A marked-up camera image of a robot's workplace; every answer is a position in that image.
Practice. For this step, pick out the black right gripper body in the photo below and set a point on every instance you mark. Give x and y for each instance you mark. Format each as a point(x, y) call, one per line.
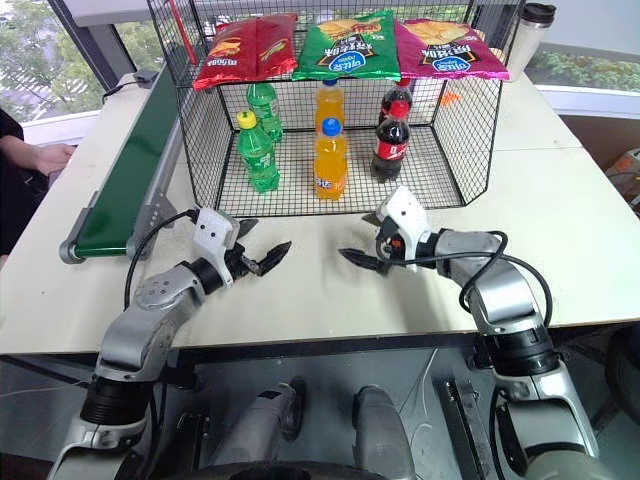
point(390, 245)

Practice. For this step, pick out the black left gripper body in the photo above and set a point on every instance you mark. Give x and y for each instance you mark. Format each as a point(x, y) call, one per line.
point(242, 262)

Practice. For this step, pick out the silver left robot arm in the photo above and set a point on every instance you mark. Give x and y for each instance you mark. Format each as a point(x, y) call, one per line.
point(150, 320)

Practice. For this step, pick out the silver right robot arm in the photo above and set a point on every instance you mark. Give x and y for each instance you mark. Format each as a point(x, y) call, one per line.
point(505, 295)

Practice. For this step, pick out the green conveyor belt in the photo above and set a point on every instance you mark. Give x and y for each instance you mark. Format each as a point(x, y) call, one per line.
point(130, 170)

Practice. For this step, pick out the person's bare hand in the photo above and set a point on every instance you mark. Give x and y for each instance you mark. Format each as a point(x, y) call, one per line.
point(55, 157)

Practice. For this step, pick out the orange soda bottle blue cap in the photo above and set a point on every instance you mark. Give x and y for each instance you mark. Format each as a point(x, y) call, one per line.
point(329, 102)
point(330, 165)

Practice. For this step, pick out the green soda bottle yellow cap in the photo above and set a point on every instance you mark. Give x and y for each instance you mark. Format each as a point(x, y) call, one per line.
point(257, 155)

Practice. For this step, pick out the cola bottle red cap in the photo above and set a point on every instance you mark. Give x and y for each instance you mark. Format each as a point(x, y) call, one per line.
point(391, 145)
point(397, 95)

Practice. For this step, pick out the small orange object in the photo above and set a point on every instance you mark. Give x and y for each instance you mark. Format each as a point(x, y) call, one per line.
point(451, 98)

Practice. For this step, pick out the silver robot leg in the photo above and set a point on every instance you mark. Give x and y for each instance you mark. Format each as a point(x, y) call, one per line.
point(265, 425)
point(380, 430)

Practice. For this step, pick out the green chip bag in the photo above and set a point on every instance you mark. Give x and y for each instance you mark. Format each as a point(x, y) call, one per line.
point(347, 50)

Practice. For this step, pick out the red chip bag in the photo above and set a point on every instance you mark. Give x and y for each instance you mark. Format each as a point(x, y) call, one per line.
point(275, 47)
point(225, 57)

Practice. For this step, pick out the magenta chip bag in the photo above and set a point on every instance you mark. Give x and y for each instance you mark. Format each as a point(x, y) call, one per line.
point(445, 50)

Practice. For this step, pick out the red rod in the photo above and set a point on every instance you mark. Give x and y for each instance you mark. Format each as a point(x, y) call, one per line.
point(182, 30)

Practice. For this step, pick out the white travel mug black lid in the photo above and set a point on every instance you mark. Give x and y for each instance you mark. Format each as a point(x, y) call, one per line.
point(527, 40)

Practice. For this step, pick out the orange box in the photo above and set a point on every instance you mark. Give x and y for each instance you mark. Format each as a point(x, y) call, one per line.
point(625, 172)

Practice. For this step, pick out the black wheel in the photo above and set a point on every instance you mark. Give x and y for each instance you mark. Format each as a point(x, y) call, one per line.
point(627, 375)

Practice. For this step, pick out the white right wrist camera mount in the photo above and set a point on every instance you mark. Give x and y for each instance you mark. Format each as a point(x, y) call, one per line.
point(407, 215)

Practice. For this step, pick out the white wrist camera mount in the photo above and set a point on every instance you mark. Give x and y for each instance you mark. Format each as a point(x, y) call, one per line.
point(407, 215)
point(212, 235)

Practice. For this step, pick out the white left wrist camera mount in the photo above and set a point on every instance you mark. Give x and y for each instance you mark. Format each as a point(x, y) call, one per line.
point(212, 235)

